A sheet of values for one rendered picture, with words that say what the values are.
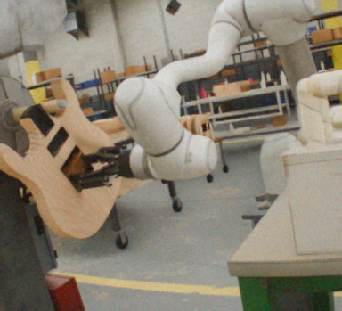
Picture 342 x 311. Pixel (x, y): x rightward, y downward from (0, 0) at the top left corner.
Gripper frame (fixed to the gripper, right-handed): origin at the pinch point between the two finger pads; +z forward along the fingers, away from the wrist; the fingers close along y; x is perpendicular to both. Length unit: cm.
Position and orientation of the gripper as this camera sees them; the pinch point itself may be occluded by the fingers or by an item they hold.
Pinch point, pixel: (78, 168)
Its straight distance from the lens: 120.9
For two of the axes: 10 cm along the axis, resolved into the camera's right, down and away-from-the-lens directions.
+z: -8.6, 1.6, 4.8
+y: 2.9, -6.1, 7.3
